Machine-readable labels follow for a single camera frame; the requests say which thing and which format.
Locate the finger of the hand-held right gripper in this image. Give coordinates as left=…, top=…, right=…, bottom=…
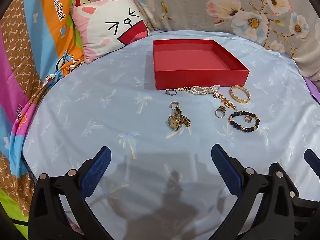
left=303, top=148, right=320, bottom=178

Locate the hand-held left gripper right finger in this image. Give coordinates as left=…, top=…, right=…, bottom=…
left=211, top=144, right=300, bottom=240

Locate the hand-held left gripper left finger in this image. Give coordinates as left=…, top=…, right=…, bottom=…
left=29, top=146, right=112, bottom=240

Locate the black bead bracelet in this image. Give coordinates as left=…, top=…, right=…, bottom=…
left=227, top=111, right=260, bottom=133

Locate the gold ring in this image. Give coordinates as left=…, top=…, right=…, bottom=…
left=214, top=106, right=227, bottom=118

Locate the gold chain bracelet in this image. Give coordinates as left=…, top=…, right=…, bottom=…
left=212, top=92, right=238, bottom=110

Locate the gold wristwatch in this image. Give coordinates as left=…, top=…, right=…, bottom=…
left=167, top=106, right=192, bottom=131

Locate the gold bangle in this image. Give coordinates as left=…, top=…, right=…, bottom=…
left=229, top=85, right=251, bottom=104

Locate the pearl bracelet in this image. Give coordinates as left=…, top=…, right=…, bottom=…
left=190, top=84, right=221, bottom=96

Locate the red cardboard box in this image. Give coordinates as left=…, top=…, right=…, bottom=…
left=153, top=39, right=250, bottom=91

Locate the light blue palm print sheet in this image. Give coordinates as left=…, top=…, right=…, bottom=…
left=22, top=29, right=320, bottom=240

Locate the purple cloth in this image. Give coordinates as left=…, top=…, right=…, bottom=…
left=304, top=77, right=320, bottom=105

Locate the colourful cartoon blanket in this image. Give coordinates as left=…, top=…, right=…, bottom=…
left=0, top=0, right=91, bottom=233

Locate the pink cat face pillow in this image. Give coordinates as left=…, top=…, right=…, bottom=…
left=72, top=0, right=151, bottom=64

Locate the grey floral cloth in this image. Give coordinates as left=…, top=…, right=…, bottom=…
left=89, top=0, right=320, bottom=80

